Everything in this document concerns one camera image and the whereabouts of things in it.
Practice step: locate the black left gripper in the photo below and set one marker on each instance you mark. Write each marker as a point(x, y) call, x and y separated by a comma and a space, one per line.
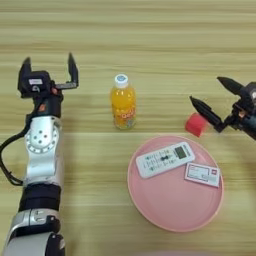
point(50, 105)

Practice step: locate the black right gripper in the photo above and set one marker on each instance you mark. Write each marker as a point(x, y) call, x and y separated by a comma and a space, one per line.
point(243, 116)

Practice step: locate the red cube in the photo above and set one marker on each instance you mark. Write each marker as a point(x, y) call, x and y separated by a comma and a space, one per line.
point(196, 125)

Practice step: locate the white and red card box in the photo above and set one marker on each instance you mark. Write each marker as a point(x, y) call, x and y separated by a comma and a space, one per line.
point(202, 174)

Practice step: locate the orange juice bottle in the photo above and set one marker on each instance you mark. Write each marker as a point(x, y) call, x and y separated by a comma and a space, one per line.
point(123, 106)

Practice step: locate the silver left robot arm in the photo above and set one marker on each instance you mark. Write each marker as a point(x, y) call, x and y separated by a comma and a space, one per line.
point(41, 156)

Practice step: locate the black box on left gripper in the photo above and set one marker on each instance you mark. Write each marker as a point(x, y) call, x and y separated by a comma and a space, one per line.
point(35, 83)

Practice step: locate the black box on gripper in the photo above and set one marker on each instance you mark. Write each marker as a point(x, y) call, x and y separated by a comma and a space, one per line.
point(35, 83)
point(250, 93)

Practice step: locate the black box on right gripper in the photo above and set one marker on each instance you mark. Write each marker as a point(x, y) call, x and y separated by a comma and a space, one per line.
point(250, 93)

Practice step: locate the white remote control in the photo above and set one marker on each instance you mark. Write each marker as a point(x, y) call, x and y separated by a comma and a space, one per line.
point(165, 160)

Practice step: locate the pink round plate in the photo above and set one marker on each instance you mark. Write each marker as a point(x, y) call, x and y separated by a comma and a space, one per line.
point(173, 206)

